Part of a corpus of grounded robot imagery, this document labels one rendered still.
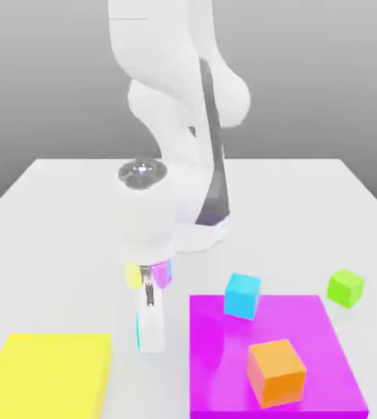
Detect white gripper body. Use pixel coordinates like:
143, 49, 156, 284
137, 306, 167, 355

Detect small orange cube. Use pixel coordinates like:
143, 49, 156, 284
246, 339, 307, 409

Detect small green cube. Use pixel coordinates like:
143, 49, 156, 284
325, 268, 366, 309

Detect large magenta box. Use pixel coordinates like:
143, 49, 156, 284
188, 294, 370, 419

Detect large yellow box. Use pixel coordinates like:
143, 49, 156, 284
0, 332, 113, 419

